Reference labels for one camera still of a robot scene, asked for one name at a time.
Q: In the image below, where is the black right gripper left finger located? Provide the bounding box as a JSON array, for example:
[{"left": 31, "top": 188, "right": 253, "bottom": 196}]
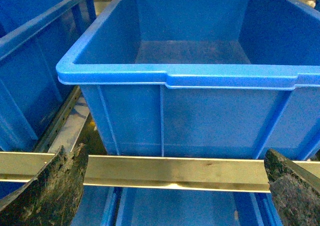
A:
[{"left": 0, "top": 143, "right": 88, "bottom": 226}]

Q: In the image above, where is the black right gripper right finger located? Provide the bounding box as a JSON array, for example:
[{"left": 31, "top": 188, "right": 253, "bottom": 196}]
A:
[{"left": 264, "top": 148, "right": 320, "bottom": 226}]

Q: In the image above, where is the blue source bin with buttons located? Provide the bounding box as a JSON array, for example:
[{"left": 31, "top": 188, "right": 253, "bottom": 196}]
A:
[{"left": 0, "top": 0, "right": 96, "bottom": 152}]

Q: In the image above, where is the blue bin lower shelf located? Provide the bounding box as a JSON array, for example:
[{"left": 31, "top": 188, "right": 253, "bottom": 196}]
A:
[{"left": 0, "top": 180, "right": 283, "bottom": 226}]

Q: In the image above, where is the blue empty target bin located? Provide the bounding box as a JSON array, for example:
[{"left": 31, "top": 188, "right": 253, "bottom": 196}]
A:
[{"left": 56, "top": 0, "right": 320, "bottom": 160}]

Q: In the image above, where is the steel divider rail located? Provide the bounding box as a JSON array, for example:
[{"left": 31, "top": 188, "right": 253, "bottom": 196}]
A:
[{"left": 33, "top": 86, "right": 90, "bottom": 153}]

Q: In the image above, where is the steel front shelf rail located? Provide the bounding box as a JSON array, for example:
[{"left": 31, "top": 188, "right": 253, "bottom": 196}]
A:
[{"left": 0, "top": 150, "right": 320, "bottom": 194}]

